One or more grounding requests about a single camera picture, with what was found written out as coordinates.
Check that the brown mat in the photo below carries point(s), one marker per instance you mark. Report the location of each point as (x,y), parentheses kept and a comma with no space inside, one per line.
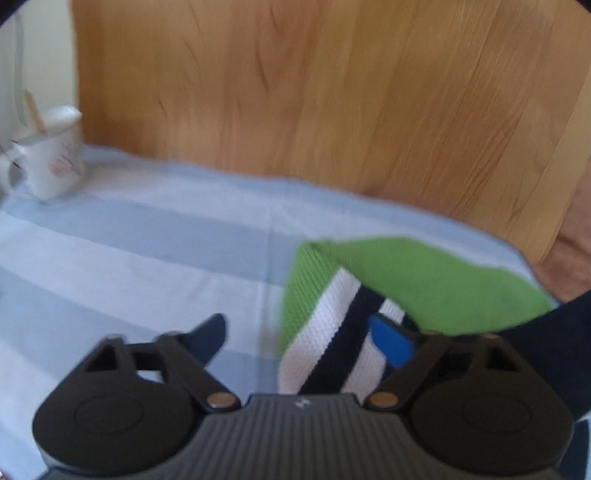
(570,267)

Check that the wooden board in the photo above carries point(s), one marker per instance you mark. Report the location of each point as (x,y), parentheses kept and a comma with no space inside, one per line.
(332,92)

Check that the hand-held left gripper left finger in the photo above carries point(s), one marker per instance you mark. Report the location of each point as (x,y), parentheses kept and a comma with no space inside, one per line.
(208,336)

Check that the light blue striped blanket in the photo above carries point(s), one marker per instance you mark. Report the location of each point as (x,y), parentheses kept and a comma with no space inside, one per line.
(147,258)

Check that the wooden stick in mug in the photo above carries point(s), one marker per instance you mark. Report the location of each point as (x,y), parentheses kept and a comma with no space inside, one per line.
(33,113)

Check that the white mug with red print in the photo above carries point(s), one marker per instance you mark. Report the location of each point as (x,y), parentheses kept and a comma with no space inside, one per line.
(48,157)

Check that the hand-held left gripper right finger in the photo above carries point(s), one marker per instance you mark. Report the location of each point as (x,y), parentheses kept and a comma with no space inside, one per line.
(391,342)

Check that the green navy white knit sweater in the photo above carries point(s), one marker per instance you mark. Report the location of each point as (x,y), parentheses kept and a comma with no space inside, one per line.
(429,281)

